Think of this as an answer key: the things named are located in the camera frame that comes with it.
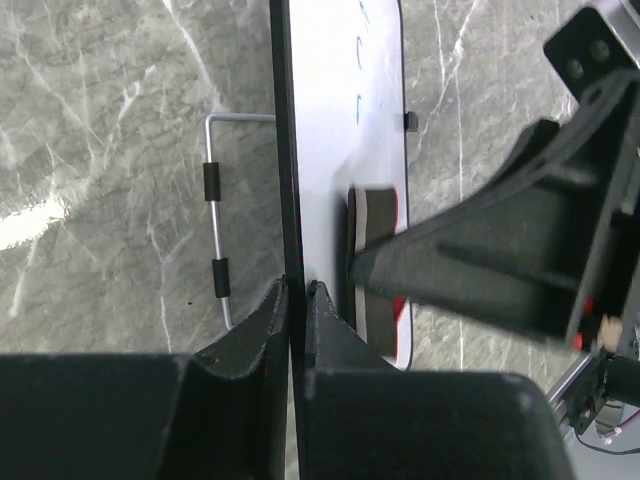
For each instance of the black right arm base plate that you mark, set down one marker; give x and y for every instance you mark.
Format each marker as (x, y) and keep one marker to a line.
(616, 378)

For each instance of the small white whiteboard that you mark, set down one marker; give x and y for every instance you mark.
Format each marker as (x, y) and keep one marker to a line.
(338, 71)

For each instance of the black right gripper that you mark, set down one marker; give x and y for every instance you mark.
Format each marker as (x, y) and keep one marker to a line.
(549, 247)

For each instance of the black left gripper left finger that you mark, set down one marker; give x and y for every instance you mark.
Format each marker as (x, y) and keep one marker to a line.
(219, 413)

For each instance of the metal wire whiteboard stand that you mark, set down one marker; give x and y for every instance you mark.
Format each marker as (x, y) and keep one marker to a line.
(212, 191)

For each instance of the aluminium mounting rail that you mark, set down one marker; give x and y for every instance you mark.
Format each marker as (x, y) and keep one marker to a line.
(572, 380)

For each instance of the red bone-shaped eraser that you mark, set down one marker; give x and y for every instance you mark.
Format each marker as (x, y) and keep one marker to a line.
(382, 320)

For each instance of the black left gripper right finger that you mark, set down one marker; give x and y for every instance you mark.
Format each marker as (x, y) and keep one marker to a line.
(364, 419)

